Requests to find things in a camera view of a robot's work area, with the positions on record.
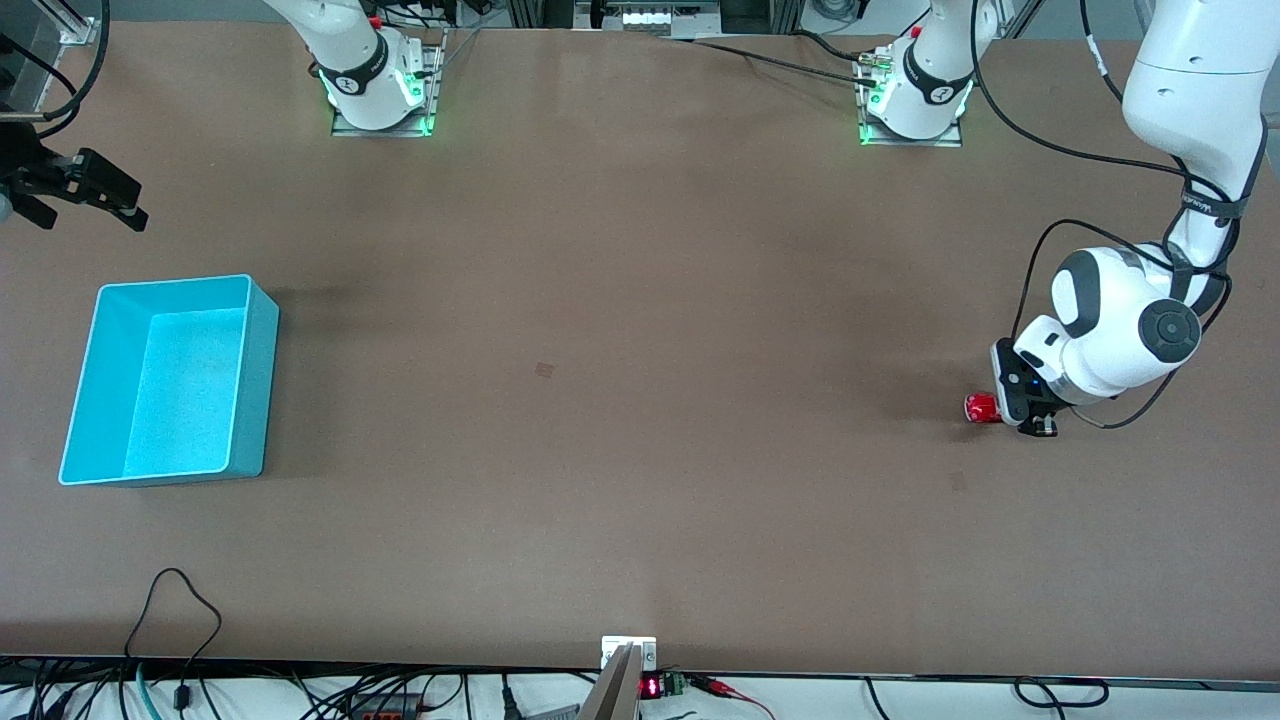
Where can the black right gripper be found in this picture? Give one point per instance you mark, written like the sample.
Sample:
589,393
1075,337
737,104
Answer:
27,166

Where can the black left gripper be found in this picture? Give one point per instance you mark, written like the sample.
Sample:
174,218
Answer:
1037,417

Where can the red beetle toy car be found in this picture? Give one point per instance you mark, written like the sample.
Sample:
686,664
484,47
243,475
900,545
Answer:
983,408

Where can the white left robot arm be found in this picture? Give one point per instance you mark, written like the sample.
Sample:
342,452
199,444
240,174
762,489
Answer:
1120,320

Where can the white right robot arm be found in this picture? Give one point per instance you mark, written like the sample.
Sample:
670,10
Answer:
360,70

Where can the blue plastic box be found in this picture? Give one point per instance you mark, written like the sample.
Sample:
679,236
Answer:
185,390

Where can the red LED display module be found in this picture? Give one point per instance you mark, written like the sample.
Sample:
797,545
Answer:
652,687

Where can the aluminium rack structure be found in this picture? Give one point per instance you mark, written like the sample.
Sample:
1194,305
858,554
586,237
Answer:
650,15

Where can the dark power strip orange switches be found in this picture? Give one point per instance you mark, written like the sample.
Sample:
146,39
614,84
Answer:
385,705

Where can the aluminium frame profile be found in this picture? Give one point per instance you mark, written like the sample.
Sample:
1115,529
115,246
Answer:
75,25

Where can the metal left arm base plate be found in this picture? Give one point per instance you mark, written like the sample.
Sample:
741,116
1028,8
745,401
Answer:
950,140

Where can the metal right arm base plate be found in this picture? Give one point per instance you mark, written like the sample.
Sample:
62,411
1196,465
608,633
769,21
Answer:
428,105

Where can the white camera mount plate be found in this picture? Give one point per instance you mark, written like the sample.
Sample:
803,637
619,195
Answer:
612,648

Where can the grey camera mount beam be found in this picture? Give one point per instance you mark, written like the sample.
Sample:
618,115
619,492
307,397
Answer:
615,690

